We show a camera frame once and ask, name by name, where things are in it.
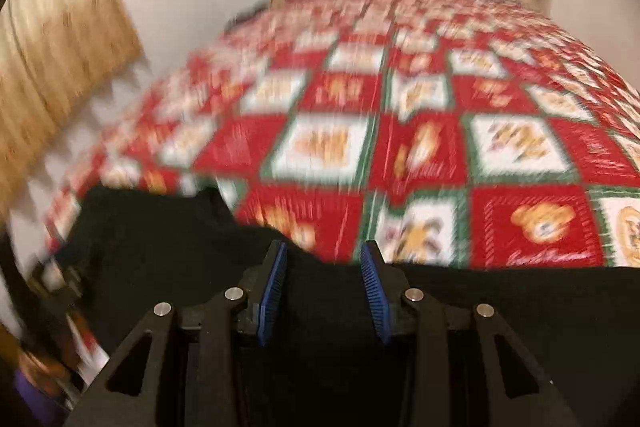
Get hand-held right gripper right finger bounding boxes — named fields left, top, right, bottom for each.
left=359, top=239, right=583, bottom=427

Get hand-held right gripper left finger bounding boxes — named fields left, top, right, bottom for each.
left=62, top=239, right=289, bottom=427

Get black pants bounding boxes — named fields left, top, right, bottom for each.
left=70, top=184, right=640, bottom=427

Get bed with bear quilt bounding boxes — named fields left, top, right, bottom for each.
left=45, top=0, right=640, bottom=270

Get blurred colourful clutter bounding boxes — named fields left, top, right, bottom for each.
left=0, top=257, right=108, bottom=427

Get dark patterned cloth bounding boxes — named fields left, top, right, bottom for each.
left=225, top=0, right=273, bottom=30

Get beige floral curtain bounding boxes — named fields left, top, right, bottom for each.
left=0, top=0, right=143, bottom=208

